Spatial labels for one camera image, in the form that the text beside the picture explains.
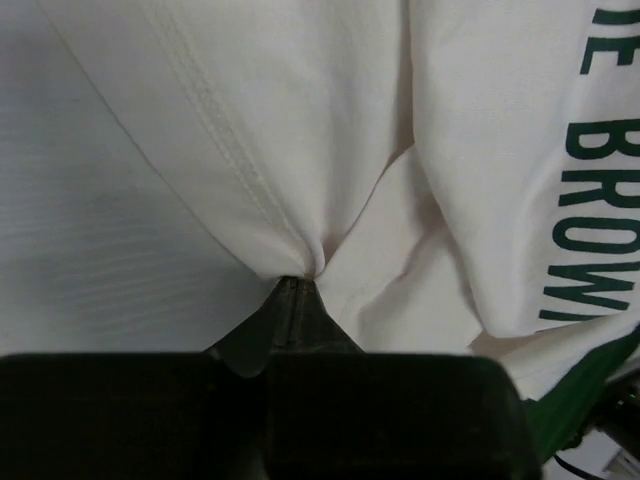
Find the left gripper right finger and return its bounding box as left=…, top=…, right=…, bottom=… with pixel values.
left=264, top=278, right=542, bottom=479

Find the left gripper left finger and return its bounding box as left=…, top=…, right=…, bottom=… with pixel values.
left=1, top=278, right=300, bottom=479

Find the white and green raglan t-shirt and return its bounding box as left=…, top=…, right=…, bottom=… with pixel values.
left=0, top=0, right=640, bottom=460

